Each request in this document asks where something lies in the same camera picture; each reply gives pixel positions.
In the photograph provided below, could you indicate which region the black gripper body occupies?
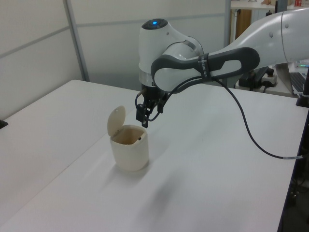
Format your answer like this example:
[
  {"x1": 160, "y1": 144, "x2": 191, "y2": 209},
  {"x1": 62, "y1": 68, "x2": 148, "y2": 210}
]
[{"x1": 140, "y1": 85, "x2": 170, "y2": 106}]

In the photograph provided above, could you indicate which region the small white lidded bin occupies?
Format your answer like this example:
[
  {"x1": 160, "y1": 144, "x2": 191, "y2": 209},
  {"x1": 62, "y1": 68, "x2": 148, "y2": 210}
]
[{"x1": 106, "y1": 105, "x2": 149, "y2": 173}]

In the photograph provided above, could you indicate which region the silver laptop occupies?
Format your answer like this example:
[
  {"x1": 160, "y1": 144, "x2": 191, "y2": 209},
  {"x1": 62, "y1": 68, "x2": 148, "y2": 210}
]
[{"x1": 275, "y1": 63, "x2": 308, "y2": 95}]

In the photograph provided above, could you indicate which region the black cable strap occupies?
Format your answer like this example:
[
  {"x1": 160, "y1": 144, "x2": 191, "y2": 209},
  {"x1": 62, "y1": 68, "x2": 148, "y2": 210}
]
[{"x1": 197, "y1": 53, "x2": 211, "y2": 78}]

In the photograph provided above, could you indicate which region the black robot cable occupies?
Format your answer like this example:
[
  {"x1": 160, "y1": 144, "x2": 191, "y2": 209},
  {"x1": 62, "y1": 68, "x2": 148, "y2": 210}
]
[{"x1": 147, "y1": 74, "x2": 306, "y2": 160}]

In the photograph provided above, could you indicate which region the black clamp mount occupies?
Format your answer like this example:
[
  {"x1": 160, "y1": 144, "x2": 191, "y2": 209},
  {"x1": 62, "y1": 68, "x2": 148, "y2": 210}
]
[{"x1": 295, "y1": 64, "x2": 309, "y2": 108}]

